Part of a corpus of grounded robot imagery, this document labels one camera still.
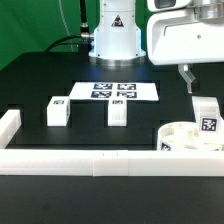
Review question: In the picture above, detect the white paper marker sheet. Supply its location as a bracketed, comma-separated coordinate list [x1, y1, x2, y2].
[69, 82, 159, 101]

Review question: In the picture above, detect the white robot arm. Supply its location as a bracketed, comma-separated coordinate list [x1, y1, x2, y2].
[89, 0, 224, 91]

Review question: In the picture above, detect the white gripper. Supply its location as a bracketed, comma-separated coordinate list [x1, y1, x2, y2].
[147, 8, 224, 93]

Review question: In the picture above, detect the white U-shaped fence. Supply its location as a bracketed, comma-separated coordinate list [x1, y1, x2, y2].
[0, 110, 224, 177]

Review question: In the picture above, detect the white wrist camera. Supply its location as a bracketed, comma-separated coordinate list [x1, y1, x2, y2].
[147, 0, 193, 13]

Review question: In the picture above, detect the black cable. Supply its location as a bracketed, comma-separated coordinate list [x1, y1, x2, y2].
[44, 0, 96, 54]

